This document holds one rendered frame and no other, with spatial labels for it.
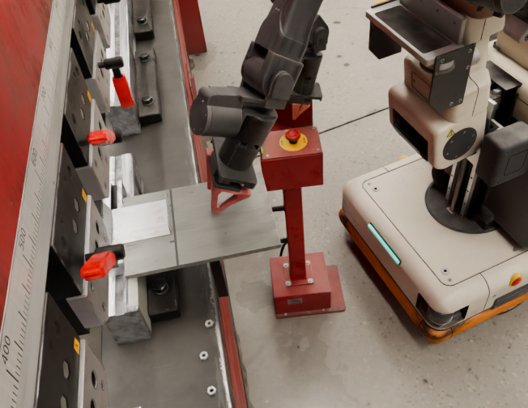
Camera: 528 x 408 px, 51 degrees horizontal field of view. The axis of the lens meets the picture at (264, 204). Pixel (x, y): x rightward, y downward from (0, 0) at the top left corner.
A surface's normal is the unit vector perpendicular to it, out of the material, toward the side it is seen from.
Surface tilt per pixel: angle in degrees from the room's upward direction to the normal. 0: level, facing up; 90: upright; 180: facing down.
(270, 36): 52
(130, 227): 0
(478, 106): 90
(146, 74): 0
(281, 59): 81
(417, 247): 0
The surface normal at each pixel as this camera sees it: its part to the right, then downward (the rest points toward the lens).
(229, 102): 0.49, 0.51
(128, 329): 0.18, 0.72
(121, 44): -0.09, -0.66
